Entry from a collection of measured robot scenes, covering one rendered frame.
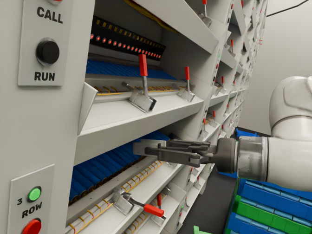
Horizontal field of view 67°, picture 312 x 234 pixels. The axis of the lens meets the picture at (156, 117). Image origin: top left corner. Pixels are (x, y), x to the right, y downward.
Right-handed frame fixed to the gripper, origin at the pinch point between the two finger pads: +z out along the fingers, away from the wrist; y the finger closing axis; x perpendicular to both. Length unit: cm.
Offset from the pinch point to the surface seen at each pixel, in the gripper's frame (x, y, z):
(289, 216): 35, -47, -38
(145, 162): 3.5, 1.2, 0.6
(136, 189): 7.0, 8.6, -0.7
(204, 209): 58, -81, 1
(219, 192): 59, -109, -4
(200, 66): -21.1, -27.2, -6.4
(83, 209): 3.7, 24.1, 0.3
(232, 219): 41, -46, -17
